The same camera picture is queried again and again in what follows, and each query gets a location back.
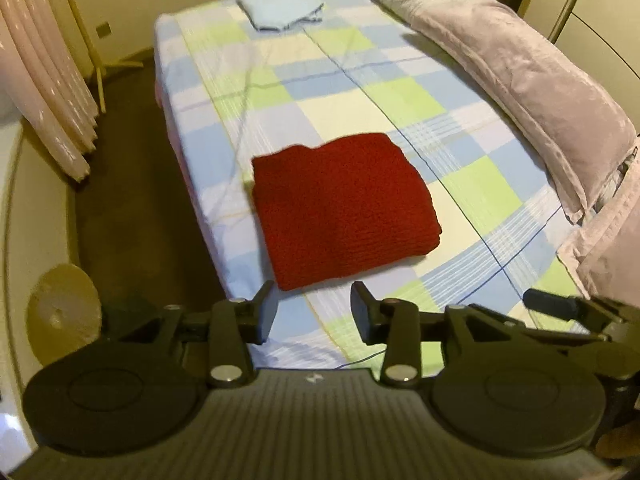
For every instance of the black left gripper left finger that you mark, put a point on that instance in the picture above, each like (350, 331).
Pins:
(212, 346)

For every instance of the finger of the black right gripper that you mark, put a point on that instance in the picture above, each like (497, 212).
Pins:
(555, 304)

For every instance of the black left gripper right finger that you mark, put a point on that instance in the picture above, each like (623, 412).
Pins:
(477, 342)

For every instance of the red knitted sweater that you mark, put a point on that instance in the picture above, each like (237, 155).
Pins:
(350, 206)

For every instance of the round yellow stool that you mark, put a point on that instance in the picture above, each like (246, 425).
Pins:
(64, 313)

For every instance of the pink folded blanket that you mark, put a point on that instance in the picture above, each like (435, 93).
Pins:
(587, 142)

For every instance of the wooden coat stand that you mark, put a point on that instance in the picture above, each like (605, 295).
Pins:
(100, 68)

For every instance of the pink curtain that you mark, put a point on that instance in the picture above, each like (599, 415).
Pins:
(43, 81)

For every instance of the light blue folded garment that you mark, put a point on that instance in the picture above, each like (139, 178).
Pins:
(281, 15)

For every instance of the wall socket plate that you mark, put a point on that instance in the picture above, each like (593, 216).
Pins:
(103, 30)

